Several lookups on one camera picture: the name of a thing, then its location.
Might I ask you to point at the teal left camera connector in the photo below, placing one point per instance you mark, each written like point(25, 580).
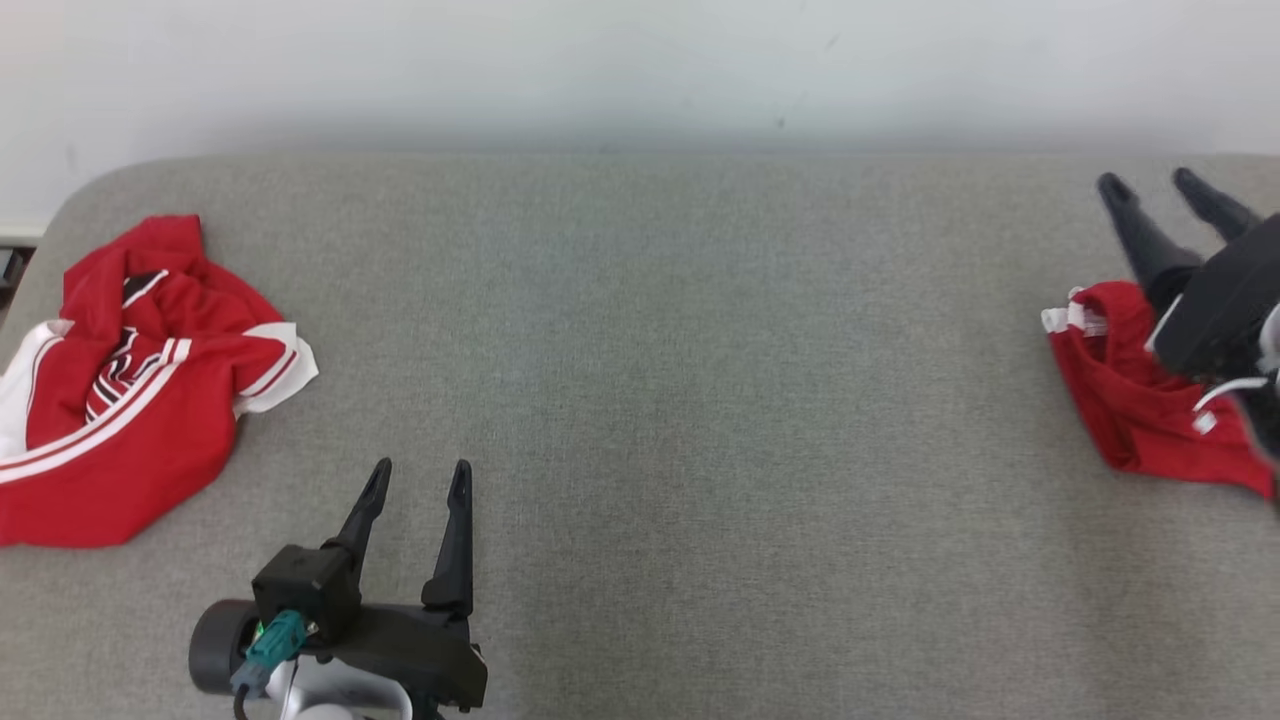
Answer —
point(272, 645)

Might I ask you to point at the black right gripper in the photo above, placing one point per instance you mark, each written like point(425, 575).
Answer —
point(1225, 310)

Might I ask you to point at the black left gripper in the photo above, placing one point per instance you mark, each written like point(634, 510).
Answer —
point(420, 650)

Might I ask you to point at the red white basketball jersey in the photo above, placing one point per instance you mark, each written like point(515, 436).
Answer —
point(130, 460)

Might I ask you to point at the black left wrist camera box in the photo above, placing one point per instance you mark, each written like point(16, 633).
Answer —
point(305, 590)

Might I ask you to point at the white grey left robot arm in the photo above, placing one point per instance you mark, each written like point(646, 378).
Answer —
point(215, 645)

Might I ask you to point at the red shorts with white stripes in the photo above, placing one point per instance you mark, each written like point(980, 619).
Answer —
point(1130, 400)

